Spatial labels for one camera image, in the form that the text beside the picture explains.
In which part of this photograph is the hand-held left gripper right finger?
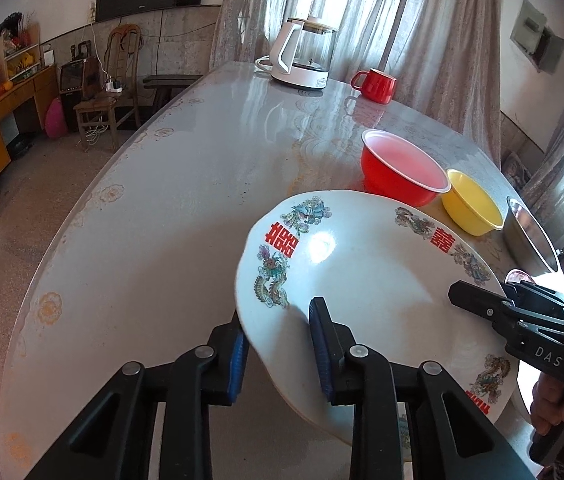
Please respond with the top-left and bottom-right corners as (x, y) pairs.
(309, 296), (538, 480)

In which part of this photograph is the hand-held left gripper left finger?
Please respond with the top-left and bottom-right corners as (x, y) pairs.
(27, 311), (250, 480)

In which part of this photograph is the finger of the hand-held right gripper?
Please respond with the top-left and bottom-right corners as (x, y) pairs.
(448, 280), (564, 338)

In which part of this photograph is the yellow plastic bowl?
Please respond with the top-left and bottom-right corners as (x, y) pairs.
(441, 169), (505, 236)

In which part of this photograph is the white dragon print plate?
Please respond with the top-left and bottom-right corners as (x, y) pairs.
(234, 189), (520, 448)

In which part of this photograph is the red plastic bowl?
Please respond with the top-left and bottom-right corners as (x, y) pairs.
(360, 129), (452, 207)

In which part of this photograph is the stainless steel bowl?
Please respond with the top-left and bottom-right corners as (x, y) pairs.
(503, 196), (560, 275)

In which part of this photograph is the patterned cushion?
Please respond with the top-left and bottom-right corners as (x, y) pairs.
(503, 151), (533, 192)

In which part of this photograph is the beige lace curtain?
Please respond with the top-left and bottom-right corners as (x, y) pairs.
(209, 0), (505, 161)
(521, 105), (564, 223)

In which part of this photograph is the floral plastic tablecloth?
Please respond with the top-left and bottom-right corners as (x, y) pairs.
(0, 60), (529, 480)

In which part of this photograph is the red mug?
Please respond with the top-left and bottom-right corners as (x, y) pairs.
(350, 68), (397, 105)

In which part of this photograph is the wooden bench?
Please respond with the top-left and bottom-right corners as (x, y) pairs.
(143, 74), (204, 112)

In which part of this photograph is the white glass electric kettle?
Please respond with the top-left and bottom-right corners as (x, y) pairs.
(254, 16), (339, 91)

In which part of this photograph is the pink bag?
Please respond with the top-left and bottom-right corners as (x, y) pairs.
(44, 97), (69, 139)

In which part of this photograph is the black speaker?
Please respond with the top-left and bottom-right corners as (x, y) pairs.
(58, 57), (99, 132)

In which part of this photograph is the wooden chair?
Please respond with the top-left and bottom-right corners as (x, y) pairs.
(73, 24), (143, 151)

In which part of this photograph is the white shelf with decorations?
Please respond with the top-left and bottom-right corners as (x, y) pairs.
(0, 12), (43, 84)

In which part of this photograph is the grey wall box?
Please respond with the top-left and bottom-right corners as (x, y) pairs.
(509, 0), (564, 74)

